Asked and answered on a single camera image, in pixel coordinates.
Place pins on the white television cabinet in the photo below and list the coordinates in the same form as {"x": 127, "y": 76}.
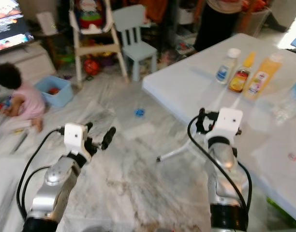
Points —
{"x": 29, "y": 63}

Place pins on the light blue child chair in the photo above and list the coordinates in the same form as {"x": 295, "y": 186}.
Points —
{"x": 138, "y": 48}

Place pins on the wooden white high chair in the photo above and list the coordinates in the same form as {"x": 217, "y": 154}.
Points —
{"x": 97, "y": 48}

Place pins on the flat screen television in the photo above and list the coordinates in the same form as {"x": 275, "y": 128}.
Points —
{"x": 10, "y": 26}

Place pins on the orange juice bottle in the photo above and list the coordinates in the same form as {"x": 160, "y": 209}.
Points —
{"x": 261, "y": 77}

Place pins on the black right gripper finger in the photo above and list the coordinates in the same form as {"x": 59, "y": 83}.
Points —
{"x": 201, "y": 116}

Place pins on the small blue floor toy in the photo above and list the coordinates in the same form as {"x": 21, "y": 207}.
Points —
{"x": 139, "y": 112}

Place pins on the white folding table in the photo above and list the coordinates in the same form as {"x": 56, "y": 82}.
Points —
{"x": 186, "y": 82}

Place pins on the blue plastic bin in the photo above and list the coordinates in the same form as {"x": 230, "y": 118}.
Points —
{"x": 61, "y": 96}

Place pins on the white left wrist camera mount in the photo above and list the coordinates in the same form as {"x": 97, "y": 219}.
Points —
{"x": 74, "y": 137}

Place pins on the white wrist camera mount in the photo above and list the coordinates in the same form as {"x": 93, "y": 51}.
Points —
{"x": 74, "y": 137}
{"x": 228, "y": 123}

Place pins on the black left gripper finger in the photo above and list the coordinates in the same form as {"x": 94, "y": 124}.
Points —
{"x": 109, "y": 137}

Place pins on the red ball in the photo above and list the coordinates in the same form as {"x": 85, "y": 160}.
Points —
{"x": 91, "y": 67}

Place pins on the child in pink shirt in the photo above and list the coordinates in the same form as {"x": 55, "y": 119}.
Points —
{"x": 24, "y": 99}

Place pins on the honey bottle yellow cap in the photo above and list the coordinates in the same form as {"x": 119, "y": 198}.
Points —
{"x": 239, "y": 79}

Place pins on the white paper card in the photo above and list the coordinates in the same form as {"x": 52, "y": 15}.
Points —
{"x": 46, "y": 23}

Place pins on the green plastic object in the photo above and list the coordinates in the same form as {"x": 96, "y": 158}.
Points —
{"x": 283, "y": 212}

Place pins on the person in black skirt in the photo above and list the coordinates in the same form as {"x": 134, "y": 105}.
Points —
{"x": 215, "y": 29}

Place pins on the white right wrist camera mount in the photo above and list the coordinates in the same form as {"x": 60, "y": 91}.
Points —
{"x": 228, "y": 123}

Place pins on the clear bottle white cap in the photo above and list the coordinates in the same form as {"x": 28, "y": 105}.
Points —
{"x": 225, "y": 72}

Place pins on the red plush toy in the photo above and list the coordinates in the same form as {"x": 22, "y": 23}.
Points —
{"x": 90, "y": 13}

